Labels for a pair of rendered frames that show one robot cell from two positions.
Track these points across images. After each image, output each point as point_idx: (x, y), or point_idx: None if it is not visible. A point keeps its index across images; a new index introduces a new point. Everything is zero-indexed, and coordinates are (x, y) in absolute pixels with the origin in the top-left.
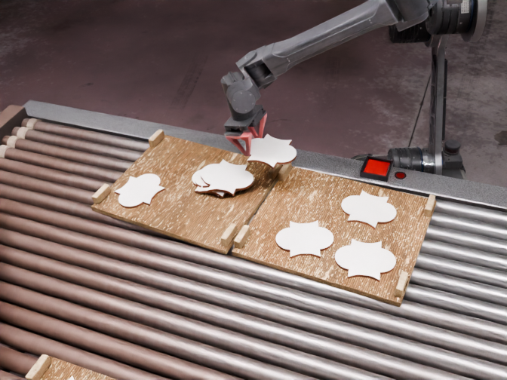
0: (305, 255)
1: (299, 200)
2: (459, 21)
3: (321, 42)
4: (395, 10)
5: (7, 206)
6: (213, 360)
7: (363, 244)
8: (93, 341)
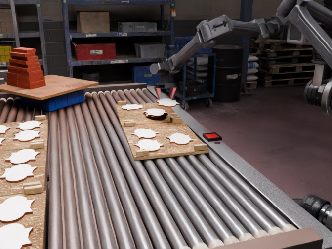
0: (136, 136)
1: (165, 128)
2: (316, 96)
3: (183, 50)
4: None
5: (102, 99)
6: (71, 140)
7: (156, 142)
8: (61, 124)
